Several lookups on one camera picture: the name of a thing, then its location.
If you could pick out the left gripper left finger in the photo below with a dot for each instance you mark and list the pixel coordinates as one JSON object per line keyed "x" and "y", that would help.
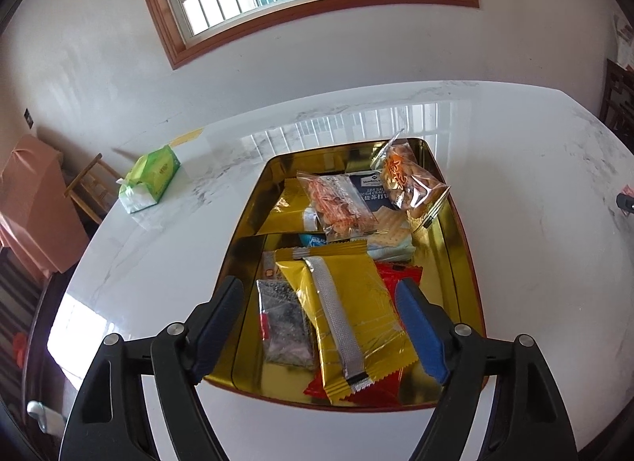
{"x": 128, "y": 381}

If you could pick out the red foil snack packet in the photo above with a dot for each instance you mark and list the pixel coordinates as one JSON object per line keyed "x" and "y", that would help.
{"x": 396, "y": 282}

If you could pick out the dark seaweed snack packet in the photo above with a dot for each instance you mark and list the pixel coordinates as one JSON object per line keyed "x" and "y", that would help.
{"x": 285, "y": 330}

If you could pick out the sesame brittle block packet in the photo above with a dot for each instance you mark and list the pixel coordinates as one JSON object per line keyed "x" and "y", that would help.
{"x": 269, "y": 267}

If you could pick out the blue soda cracker packet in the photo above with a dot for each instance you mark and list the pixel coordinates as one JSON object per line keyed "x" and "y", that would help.
{"x": 392, "y": 240}

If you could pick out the clear twisted snack bag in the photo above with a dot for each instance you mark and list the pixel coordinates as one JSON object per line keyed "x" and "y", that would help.
{"x": 409, "y": 186}

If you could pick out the small blue plum candy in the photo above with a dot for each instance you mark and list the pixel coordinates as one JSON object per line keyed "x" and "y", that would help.
{"x": 312, "y": 239}

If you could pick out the large yellow snack packet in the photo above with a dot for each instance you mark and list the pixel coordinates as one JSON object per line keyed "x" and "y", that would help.
{"x": 292, "y": 212}

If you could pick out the clear orange snack bag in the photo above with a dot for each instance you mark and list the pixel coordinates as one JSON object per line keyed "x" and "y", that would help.
{"x": 341, "y": 211}

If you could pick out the dark wooden bench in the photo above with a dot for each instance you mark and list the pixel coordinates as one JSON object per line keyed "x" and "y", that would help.
{"x": 28, "y": 311}

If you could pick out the pink covered cabinet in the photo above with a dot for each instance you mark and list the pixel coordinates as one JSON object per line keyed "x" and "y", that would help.
{"x": 38, "y": 223}

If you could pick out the small wooden stool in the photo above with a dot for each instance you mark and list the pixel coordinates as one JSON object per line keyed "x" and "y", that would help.
{"x": 92, "y": 190}

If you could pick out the green tissue pack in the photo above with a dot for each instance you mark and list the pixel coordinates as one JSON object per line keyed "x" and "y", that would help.
{"x": 144, "y": 185}

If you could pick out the gold toffee tin box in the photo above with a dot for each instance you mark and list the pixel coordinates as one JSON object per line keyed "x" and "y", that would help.
{"x": 448, "y": 279}

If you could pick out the dark wooden chair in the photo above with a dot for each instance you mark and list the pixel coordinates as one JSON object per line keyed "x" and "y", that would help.
{"x": 617, "y": 109}

